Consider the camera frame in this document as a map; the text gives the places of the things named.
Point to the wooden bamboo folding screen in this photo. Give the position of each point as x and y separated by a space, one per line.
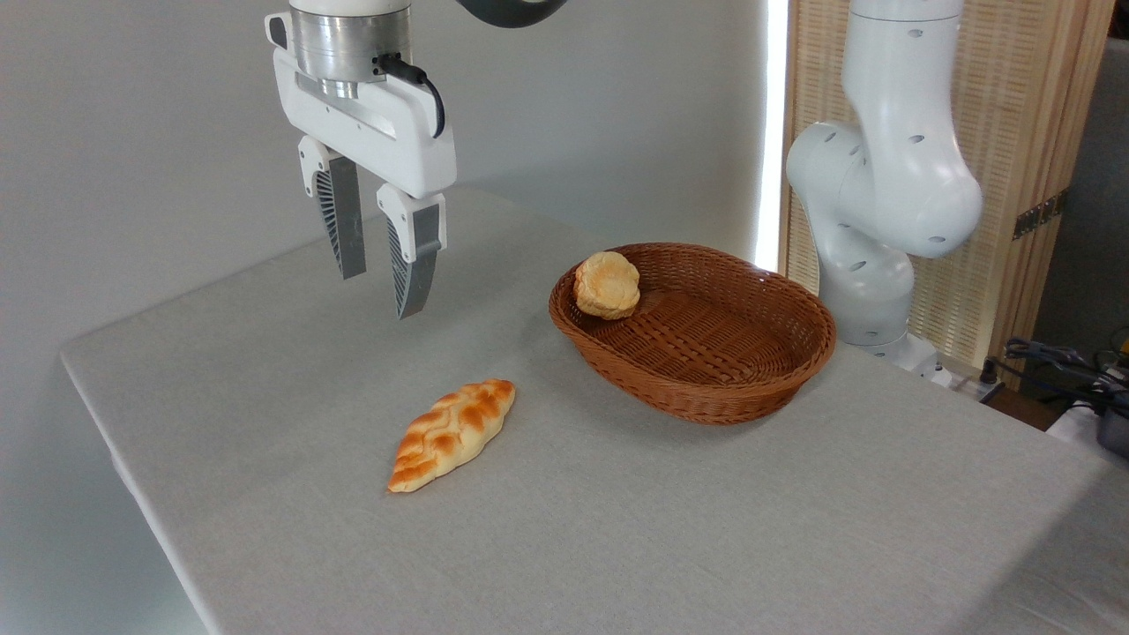
1014 106

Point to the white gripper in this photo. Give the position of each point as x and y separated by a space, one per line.
388 132

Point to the metal screen hinge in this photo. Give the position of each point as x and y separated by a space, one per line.
1041 214

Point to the round pale bread bun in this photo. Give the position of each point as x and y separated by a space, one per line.
607 284

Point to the braided golden bread loaf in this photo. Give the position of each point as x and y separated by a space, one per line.
450 432

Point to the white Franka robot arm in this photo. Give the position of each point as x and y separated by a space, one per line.
891 176

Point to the grey tablecloth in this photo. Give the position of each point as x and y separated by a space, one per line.
617 529

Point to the white power strip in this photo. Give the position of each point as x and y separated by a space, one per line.
975 388

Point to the brown wicker oval basket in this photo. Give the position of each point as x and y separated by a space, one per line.
706 353

